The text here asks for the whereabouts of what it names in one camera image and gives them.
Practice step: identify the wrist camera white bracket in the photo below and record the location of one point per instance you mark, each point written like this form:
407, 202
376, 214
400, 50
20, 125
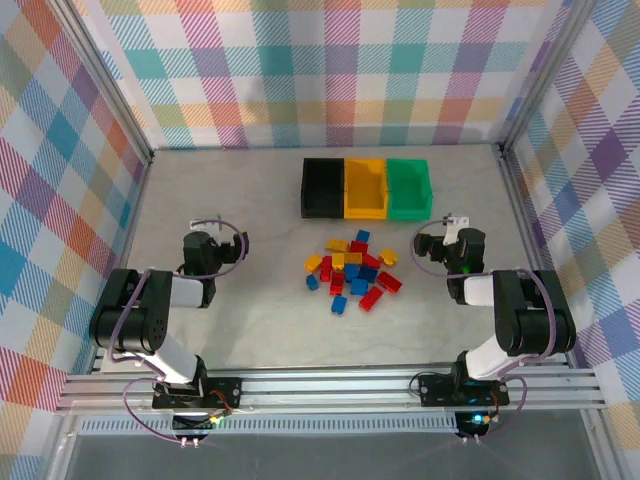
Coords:
210, 227
454, 230

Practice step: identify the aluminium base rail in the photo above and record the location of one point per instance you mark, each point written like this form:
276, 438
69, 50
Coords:
325, 390

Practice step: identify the aluminium frame post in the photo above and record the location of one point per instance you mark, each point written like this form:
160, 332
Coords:
545, 80
110, 90

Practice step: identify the yellow lego brick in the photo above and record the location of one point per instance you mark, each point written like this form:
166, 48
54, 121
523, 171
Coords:
313, 262
346, 258
336, 245
389, 257

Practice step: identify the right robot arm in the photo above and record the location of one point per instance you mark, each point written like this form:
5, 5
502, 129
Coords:
530, 320

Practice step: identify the aluminium table edge rail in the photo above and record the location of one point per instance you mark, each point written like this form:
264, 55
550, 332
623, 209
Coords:
125, 260
539, 260

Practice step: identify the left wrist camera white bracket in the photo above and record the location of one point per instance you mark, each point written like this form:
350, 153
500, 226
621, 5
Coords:
210, 227

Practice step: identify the black controller board with LED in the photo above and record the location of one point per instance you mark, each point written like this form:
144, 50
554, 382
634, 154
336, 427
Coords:
192, 425
475, 422

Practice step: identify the yellow plastic bin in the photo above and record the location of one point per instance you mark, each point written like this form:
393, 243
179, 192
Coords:
365, 187

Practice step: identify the green plastic bin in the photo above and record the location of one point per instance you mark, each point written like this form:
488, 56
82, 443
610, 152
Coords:
407, 187

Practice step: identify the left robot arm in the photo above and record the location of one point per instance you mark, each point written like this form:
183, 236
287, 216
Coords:
135, 325

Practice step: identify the black plastic bin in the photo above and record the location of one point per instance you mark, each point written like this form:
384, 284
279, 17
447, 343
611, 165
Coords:
322, 187

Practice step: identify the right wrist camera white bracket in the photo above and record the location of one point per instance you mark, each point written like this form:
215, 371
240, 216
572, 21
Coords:
454, 230

